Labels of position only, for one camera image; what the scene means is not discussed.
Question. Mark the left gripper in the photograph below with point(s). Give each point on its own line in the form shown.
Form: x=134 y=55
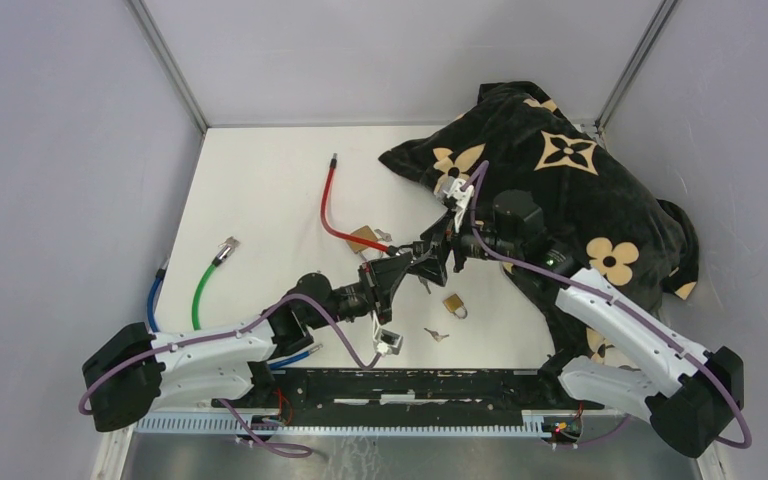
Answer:
x=380 y=278

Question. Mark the large padlock keys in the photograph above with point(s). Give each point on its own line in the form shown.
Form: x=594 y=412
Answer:
x=382 y=235

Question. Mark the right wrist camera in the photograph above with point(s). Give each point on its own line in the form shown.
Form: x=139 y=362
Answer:
x=456 y=194

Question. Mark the red cable lock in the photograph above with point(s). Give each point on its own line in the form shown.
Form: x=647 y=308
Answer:
x=388 y=249

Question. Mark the green cable lock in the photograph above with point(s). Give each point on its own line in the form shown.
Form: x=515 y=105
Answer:
x=226 y=249

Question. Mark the blue cable lock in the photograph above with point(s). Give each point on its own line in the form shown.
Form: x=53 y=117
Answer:
x=152 y=324

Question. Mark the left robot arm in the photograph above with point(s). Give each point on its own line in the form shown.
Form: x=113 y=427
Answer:
x=138 y=371

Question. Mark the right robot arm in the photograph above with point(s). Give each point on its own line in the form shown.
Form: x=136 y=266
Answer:
x=690 y=396

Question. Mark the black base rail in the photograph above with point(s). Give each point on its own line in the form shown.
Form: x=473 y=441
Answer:
x=332 y=397

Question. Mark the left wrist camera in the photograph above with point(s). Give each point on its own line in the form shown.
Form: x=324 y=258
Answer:
x=385 y=342

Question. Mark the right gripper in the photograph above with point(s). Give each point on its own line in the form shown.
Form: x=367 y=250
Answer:
x=432 y=263

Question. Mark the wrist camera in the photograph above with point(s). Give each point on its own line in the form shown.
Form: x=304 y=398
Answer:
x=385 y=342
x=456 y=194

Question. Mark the red cable lock keys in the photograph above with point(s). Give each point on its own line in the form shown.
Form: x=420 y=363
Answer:
x=424 y=282

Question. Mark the small padlock keys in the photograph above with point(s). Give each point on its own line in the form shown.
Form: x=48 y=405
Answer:
x=437 y=337

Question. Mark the large brass padlock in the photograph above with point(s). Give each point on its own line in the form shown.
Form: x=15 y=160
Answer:
x=363 y=250

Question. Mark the small brass padlock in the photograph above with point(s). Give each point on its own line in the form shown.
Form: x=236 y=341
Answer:
x=455 y=306

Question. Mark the black floral blanket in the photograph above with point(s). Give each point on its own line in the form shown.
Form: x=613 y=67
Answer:
x=644 y=246

